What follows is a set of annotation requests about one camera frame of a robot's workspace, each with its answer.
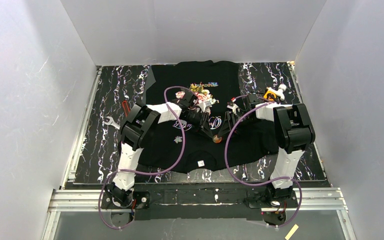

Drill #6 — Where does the black printed t-shirt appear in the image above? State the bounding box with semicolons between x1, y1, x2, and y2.
138;60;279;173

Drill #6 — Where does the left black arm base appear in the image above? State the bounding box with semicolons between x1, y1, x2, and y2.
100;184;151;210

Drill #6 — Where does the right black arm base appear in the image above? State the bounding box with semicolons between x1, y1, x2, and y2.
243;186;298;210

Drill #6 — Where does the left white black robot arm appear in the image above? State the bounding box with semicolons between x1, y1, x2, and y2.
103;98;213;208

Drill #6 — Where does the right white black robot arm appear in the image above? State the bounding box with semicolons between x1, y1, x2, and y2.
213;94;316;207

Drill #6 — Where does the small floral brooch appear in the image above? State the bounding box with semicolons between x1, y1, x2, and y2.
173;136;183;144

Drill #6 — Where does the white garment label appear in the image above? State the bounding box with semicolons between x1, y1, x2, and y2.
197;160;205;167

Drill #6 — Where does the orange white toy tool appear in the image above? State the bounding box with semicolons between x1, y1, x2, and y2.
263;84;287;103

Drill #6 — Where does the silver wrench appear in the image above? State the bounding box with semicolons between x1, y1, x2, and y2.
103;116;120;130

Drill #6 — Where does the black marble pattern mat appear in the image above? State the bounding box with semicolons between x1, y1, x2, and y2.
69;62;327;186

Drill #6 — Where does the beige tape strip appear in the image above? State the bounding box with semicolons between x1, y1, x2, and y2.
284;224;299;240

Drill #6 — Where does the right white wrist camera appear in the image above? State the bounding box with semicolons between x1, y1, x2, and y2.
227;97;241;115

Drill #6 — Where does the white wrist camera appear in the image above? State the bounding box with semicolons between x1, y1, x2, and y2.
227;97;241;115
197;100;213;114

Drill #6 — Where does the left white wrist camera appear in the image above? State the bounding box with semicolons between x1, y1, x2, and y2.
197;100;213;114

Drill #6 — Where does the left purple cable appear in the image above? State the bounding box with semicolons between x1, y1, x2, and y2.
98;86;196;231

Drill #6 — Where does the purple cable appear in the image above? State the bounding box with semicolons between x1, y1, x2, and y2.
98;86;196;231
224;95;303;229

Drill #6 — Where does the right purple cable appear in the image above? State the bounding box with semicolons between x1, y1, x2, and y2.
224;95;303;229

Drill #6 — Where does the red handled tool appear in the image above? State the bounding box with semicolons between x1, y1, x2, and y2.
121;100;131;117

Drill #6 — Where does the aluminium rail frame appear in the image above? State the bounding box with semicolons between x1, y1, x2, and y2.
43;69;355;240

